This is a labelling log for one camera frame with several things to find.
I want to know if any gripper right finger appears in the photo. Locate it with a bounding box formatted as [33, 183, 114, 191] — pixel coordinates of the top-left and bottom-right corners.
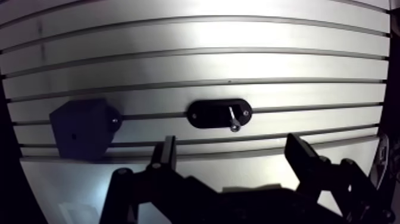
[284, 133, 396, 224]

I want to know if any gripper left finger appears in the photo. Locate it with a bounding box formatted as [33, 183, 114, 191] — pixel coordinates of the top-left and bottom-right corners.
[99, 135, 220, 224]

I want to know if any steel bolt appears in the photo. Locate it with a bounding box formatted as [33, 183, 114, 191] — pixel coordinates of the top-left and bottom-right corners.
[228, 106, 242, 132]

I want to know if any pale holed strip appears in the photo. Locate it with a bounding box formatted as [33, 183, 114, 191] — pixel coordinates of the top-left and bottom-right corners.
[368, 133, 391, 188]

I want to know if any black oval holder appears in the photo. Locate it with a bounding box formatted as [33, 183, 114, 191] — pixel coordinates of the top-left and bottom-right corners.
[186, 98, 253, 130]

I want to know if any dark blue-grey block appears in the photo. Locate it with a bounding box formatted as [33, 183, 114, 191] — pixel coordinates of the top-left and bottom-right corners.
[49, 98, 123, 161]

